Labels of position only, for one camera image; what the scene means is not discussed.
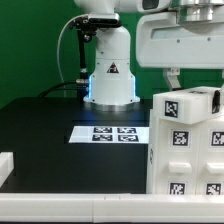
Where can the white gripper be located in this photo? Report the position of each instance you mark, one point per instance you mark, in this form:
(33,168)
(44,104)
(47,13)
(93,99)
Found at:
(162,43)

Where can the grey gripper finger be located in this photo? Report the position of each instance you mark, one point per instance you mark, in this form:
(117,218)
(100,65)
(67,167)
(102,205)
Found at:
(217,101)

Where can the white panel piece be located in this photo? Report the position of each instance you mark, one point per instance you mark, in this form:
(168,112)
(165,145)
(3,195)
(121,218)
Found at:
(188,106)

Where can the white cabinet body box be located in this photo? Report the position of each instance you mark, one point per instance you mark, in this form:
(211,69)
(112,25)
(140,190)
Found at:
(152,167)

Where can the white cabinet door panel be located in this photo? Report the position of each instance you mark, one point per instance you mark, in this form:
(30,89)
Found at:
(210,173)

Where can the white door panel with knob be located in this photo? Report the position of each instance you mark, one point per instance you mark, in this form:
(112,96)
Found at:
(178,147)

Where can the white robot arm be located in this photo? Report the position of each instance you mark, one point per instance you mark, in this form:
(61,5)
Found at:
(112,85)

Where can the white marker sheet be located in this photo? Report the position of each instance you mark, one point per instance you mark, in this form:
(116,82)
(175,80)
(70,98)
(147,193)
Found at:
(109,134)

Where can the black camera on stand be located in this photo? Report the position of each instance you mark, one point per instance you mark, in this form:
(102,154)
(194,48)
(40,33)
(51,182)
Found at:
(87,26)

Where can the white front fence rail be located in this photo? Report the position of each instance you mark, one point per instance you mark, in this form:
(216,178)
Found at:
(101,208)

